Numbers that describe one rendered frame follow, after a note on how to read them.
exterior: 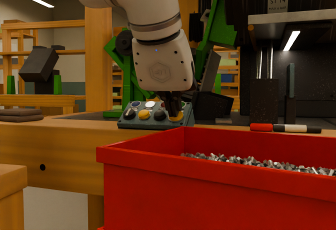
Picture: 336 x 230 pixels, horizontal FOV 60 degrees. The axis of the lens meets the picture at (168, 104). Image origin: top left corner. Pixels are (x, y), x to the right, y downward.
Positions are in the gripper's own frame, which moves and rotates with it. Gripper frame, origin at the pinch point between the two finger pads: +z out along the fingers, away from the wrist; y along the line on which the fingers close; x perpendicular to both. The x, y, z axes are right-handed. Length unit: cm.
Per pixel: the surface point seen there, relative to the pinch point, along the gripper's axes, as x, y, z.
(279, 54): 39.9, 21.2, 11.6
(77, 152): -6.9, -22.1, 8.8
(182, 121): -1.1, 1.7, 3.2
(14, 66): 322, -420, 176
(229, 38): 28.9, 8.1, 0.1
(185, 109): 2.7, 1.4, 3.2
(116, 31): 73, -50, 15
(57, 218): 45, -130, 149
